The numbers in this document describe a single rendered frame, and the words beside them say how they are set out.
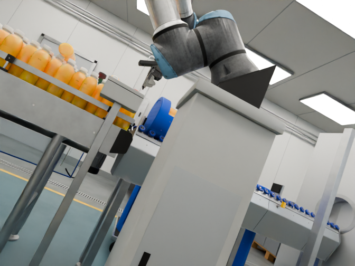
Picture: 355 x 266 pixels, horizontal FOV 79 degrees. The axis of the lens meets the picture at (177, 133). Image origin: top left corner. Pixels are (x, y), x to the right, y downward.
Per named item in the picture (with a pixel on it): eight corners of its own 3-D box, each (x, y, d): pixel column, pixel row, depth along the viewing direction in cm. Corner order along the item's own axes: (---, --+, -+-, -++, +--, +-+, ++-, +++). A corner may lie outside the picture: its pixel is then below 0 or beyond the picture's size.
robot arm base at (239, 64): (270, 67, 77) (261, 41, 77) (223, 81, 73) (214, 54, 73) (244, 84, 95) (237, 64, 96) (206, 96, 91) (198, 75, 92)
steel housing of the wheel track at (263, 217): (333, 265, 197) (344, 229, 203) (112, 178, 125) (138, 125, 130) (304, 249, 224) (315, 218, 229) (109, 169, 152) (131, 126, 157)
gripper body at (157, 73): (160, 79, 130) (169, 63, 132) (148, 72, 127) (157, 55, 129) (157, 82, 137) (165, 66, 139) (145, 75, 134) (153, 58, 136)
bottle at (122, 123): (121, 126, 120) (136, 97, 123) (113, 123, 124) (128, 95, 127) (129, 131, 126) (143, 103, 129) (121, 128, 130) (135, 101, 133)
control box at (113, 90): (137, 112, 110) (146, 94, 112) (100, 92, 104) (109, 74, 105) (133, 113, 120) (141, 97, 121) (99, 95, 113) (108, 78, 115)
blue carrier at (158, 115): (249, 184, 162) (263, 150, 166) (147, 133, 133) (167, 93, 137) (227, 176, 189) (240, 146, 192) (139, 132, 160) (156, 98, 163)
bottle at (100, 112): (91, 113, 118) (107, 84, 121) (99, 117, 125) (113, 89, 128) (101, 117, 116) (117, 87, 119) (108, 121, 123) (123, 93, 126)
